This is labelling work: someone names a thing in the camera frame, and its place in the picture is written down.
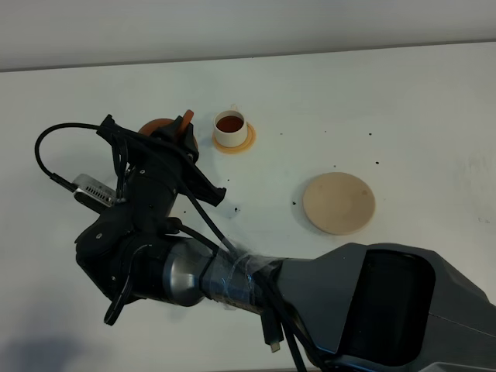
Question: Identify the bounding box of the orange cup coaster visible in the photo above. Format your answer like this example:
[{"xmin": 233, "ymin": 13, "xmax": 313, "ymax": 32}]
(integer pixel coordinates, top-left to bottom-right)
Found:
[
  {"xmin": 212, "ymin": 122, "xmax": 257, "ymax": 154},
  {"xmin": 167, "ymin": 195, "xmax": 184, "ymax": 217}
]

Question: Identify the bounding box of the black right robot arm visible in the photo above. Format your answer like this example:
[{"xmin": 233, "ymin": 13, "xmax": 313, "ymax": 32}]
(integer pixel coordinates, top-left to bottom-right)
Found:
[{"xmin": 76, "ymin": 117, "xmax": 495, "ymax": 371}]

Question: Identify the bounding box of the far white teacup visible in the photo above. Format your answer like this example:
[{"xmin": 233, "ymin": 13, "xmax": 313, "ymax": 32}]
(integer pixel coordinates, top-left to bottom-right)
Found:
[{"xmin": 213, "ymin": 105, "xmax": 248, "ymax": 148}]

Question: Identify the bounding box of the brown clay teapot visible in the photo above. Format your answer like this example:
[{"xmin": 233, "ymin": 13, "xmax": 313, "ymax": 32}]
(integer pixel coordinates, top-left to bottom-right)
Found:
[{"xmin": 138, "ymin": 109, "xmax": 198, "ymax": 153}]

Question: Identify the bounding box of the beige round teapot coaster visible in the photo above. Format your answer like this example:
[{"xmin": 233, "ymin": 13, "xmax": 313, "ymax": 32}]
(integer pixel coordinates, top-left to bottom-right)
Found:
[{"xmin": 302, "ymin": 172, "xmax": 376, "ymax": 236}]

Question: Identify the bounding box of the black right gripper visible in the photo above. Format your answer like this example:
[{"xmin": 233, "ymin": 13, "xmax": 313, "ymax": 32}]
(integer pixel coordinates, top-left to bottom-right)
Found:
[{"xmin": 97, "ymin": 115, "xmax": 226, "ymax": 233}]

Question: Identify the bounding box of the near orange cup coaster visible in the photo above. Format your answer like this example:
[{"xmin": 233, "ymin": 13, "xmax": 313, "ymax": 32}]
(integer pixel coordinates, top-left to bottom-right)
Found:
[{"xmin": 167, "ymin": 195, "xmax": 184, "ymax": 217}]

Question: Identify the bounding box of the far orange cup coaster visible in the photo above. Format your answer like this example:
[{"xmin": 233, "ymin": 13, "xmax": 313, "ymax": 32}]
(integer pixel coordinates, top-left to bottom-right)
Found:
[{"xmin": 212, "ymin": 122, "xmax": 257, "ymax": 154}]

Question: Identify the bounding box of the black right camera cable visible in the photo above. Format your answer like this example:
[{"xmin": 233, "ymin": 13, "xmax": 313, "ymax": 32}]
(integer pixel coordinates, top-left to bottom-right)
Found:
[{"xmin": 34, "ymin": 122, "xmax": 334, "ymax": 372}]

